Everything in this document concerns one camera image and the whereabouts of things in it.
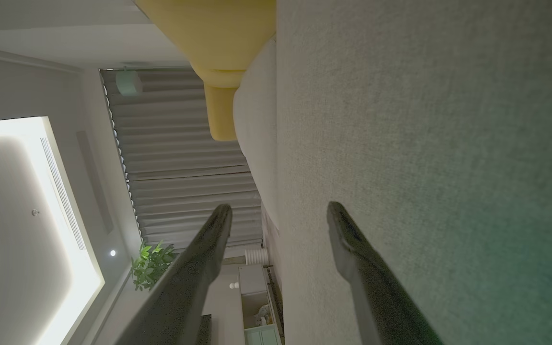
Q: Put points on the grey pleated curtain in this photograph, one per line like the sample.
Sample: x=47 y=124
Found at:
x=180 y=153

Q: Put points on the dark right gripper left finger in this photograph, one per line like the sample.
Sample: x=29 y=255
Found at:
x=185 y=297

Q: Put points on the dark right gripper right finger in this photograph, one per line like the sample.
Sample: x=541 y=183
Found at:
x=381 y=297

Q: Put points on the grey fabric sofa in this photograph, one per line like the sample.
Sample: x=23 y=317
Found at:
x=424 y=120

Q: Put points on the white ribbed vase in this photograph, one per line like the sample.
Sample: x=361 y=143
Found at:
x=257 y=256

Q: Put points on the green leafy plant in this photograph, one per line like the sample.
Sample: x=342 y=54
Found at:
x=150 y=266

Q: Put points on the pale green round speaker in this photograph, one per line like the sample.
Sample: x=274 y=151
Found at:
x=129 y=83

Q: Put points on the pale open cabinet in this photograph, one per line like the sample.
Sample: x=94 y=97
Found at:
x=257 y=306

